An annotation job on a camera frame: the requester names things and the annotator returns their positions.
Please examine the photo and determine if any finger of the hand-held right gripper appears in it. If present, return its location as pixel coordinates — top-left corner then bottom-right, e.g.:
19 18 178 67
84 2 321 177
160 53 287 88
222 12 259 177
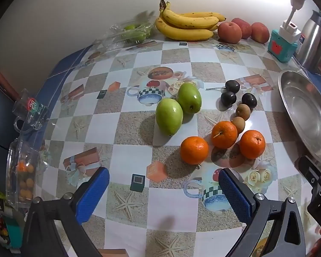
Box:
295 155 321 237

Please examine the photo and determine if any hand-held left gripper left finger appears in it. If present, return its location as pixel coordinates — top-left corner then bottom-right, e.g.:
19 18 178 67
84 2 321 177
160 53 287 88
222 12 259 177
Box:
21 167 110 257

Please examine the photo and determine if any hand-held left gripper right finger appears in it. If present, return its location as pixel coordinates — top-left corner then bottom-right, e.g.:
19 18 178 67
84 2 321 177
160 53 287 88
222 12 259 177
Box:
218 168 307 257

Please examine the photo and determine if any orange mandarin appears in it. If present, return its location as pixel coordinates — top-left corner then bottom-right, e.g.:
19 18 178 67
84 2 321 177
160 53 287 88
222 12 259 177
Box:
180 136 209 165
211 121 238 149
239 130 266 159

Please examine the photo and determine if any stainless steel bowl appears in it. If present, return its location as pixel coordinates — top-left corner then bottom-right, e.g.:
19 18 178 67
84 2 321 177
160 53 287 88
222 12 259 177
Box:
278 69 321 164

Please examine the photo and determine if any brown longan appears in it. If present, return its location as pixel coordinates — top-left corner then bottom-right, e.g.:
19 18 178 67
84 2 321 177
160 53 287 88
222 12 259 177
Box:
235 104 251 121
231 116 246 134

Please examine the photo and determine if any green oval jujube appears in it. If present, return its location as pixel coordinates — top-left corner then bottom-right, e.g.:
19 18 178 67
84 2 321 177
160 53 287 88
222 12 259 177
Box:
177 82 202 115
156 98 184 136

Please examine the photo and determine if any dark cherry with stem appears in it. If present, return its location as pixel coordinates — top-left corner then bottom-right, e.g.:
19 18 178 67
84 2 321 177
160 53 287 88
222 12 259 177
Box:
206 80 241 93

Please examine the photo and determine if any clear bag of green fruits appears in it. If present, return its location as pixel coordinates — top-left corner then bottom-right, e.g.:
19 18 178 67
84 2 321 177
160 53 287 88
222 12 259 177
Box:
92 11 157 51

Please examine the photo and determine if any checkered printed tablecloth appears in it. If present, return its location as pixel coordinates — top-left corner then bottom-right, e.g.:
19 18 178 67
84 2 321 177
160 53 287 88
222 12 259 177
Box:
13 39 321 257

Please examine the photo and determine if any clear plastic box of kumquats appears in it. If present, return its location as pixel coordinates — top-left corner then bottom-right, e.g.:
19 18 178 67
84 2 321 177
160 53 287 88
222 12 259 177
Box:
5 136 50 211

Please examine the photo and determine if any colourful printed packet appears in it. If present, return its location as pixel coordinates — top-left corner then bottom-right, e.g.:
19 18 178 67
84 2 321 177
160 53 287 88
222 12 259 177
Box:
0 189 22 252

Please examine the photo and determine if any glass mug with red label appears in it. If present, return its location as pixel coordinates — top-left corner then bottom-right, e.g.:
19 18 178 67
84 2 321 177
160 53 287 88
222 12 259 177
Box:
13 88 49 134

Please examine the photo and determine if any teal box with red print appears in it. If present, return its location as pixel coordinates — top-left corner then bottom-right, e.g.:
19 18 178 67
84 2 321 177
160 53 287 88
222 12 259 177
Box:
267 29 297 63

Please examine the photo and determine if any stainless steel thermos jug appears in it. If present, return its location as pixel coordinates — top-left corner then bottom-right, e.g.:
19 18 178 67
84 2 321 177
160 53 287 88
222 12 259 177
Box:
297 10 321 70

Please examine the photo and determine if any white plug-in gooseneck lamp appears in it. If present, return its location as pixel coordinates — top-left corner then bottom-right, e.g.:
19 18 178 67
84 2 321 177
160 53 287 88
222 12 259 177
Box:
279 0 308 43

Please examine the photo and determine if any red apple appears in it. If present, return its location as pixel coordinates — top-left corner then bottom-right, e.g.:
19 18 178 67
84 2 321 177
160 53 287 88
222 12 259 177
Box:
251 22 270 44
231 18 252 40
217 21 242 44

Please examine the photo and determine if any yellow banana bunch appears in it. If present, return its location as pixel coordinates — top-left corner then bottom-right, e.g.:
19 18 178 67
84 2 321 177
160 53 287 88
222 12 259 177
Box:
155 0 227 41

